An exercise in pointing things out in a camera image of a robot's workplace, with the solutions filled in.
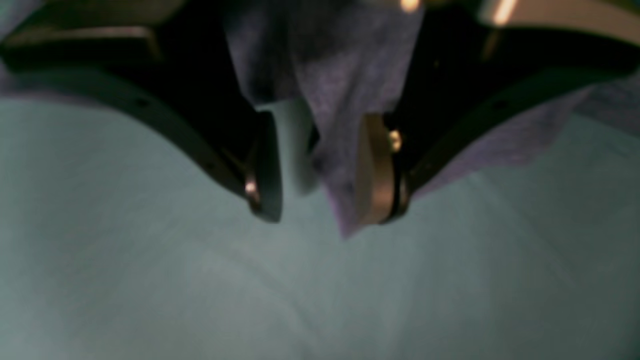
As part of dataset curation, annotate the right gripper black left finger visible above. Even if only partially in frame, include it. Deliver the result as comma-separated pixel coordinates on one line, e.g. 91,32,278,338
1,0,282,223

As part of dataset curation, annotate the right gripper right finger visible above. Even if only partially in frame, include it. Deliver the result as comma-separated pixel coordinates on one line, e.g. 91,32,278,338
355,0,639,225

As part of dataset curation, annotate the teal table cloth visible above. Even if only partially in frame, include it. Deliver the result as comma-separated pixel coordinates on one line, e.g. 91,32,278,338
1,99,639,360

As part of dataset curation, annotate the blue-grey heathered T-shirt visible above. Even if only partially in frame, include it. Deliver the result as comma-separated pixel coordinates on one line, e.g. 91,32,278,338
0,0,640,240

